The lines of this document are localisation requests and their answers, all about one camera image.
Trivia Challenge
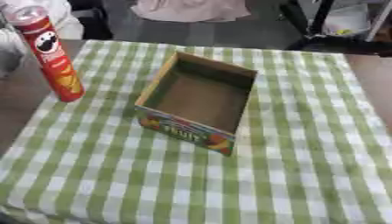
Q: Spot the open cardboard box printed front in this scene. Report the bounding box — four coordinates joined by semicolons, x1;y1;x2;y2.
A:
133;51;259;158

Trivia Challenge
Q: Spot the person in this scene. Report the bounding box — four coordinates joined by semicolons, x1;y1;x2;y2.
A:
129;0;253;24

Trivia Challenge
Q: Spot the red chip can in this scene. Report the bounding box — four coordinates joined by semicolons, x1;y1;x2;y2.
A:
1;5;86;103

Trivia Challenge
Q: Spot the black tripod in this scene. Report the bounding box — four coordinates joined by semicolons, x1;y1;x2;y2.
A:
276;0;392;58

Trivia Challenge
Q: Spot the white bag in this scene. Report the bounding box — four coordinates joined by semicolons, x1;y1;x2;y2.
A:
321;3;373;37

